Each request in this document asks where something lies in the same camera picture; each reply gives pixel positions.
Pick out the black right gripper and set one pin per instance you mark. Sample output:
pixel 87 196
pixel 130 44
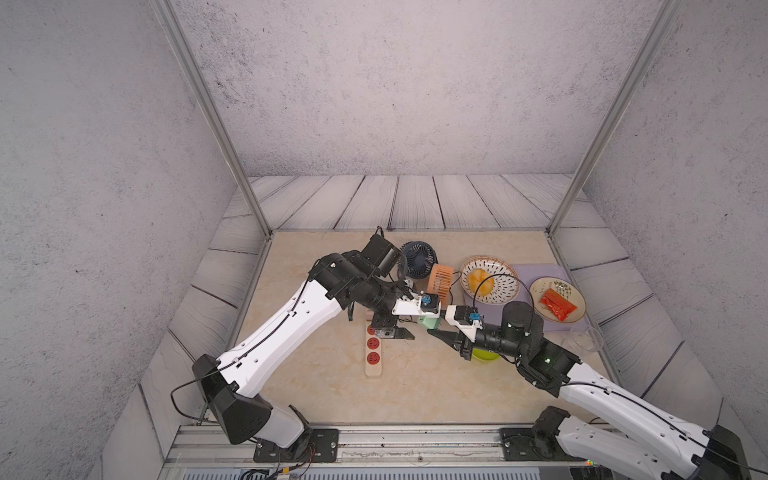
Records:
pixel 464 343

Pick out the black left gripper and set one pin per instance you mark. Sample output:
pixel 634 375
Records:
pixel 390 327

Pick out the white red power strip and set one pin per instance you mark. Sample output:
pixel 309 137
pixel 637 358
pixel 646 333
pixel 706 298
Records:
pixel 373 363

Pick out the orange desk fan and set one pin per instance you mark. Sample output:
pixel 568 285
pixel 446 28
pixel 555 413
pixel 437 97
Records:
pixel 438 282

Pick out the green usb power adapter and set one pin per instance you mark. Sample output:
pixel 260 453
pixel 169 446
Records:
pixel 429 323

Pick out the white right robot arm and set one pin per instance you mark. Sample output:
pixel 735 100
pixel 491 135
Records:
pixel 645 442

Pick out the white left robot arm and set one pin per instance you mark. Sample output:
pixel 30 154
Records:
pixel 230 383

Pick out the dark blue desk fan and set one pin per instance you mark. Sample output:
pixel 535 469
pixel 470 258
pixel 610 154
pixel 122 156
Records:
pixel 417 260

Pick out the purple tray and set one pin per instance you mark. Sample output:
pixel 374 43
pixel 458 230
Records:
pixel 538 278

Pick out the green plastic bowl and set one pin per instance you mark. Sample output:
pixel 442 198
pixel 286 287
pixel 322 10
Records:
pixel 485 356

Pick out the patterned ceramic plate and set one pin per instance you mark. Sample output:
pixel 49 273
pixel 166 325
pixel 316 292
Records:
pixel 507 286

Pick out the red snack packet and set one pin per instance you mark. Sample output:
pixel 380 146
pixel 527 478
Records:
pixel 558 305

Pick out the beige small plate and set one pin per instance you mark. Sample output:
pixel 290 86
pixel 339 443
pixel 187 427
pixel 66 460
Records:
pixel 564 288

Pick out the clear drinking glass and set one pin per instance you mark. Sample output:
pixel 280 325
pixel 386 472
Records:
pixel 583 341

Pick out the yellow bread bun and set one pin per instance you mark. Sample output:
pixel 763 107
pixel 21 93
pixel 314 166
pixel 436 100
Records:
pixel 480 282

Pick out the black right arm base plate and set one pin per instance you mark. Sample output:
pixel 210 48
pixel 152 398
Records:
pixel 538 442

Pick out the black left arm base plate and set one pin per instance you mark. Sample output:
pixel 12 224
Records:
pixel 287 437

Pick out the aluminium mounting rail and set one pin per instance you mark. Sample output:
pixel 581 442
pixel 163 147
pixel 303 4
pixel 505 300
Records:
pixel 374 452

